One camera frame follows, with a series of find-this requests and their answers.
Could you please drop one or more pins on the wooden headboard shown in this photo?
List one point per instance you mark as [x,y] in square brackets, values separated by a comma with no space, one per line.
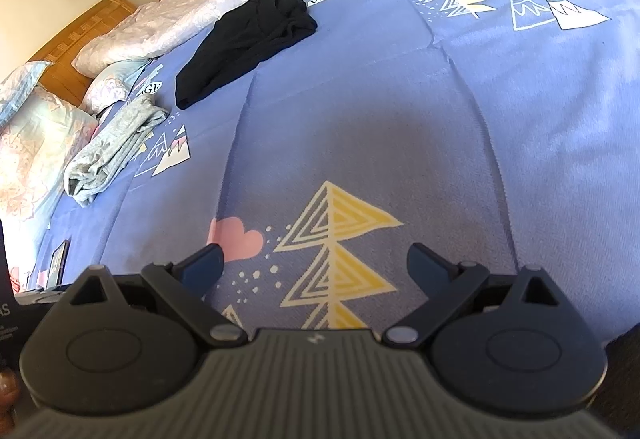
[80,34]

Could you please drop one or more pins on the black smartphone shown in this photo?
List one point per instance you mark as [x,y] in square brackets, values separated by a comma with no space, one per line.
[60,264]

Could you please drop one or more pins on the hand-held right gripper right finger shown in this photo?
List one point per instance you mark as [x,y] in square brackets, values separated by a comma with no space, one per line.
[425,269]

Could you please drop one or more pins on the blue printed bed sheet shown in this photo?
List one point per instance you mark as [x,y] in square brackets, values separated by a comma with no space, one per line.
[400,119]

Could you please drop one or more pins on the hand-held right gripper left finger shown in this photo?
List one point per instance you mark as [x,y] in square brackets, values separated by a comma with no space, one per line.
[200,266]

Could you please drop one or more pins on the blue patterned pillow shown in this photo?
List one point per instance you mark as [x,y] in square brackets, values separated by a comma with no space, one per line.
[17,89]

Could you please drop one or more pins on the small floral pillow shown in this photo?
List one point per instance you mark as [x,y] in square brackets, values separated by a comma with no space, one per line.
[112,86]

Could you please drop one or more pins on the light grey patterned garment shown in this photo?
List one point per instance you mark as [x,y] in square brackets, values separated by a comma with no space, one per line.
[110,149]

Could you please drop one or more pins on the black pants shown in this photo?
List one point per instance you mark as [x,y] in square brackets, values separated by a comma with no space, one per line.
[250,39]

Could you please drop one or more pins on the large floral pillow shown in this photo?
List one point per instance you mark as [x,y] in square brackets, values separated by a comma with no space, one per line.
[35,154]

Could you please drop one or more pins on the dark printed box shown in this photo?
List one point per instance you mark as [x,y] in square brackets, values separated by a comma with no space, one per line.
[20,299]

